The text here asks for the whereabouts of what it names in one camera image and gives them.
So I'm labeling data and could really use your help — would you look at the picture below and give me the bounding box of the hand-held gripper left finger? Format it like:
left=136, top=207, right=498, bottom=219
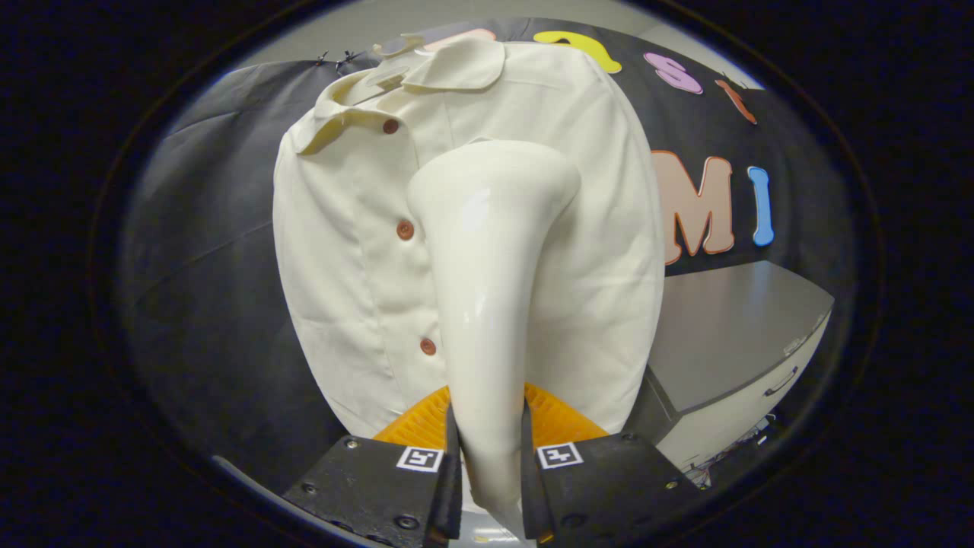
left=282, top=384, right=463, bottom=548

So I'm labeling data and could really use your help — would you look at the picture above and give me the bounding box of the cream button-up shirt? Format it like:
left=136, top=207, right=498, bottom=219
left=272, top=34, right=667, bottom=438

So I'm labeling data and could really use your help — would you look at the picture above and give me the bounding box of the white plastic clothes hanger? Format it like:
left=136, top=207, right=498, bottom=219
left=364, top=32, right=427, bottom=91

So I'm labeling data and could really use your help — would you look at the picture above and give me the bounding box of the grey-topped white cabinet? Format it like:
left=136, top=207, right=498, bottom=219
left=628, top=260, right=836, bottom=473

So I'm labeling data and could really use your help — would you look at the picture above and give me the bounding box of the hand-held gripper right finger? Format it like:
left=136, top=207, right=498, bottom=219
left=521, top=383, right=701, bottom=545

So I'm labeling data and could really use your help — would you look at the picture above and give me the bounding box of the white garment steamer wand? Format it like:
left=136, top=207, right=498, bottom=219
left=407, top=139, right=583, bottom=541

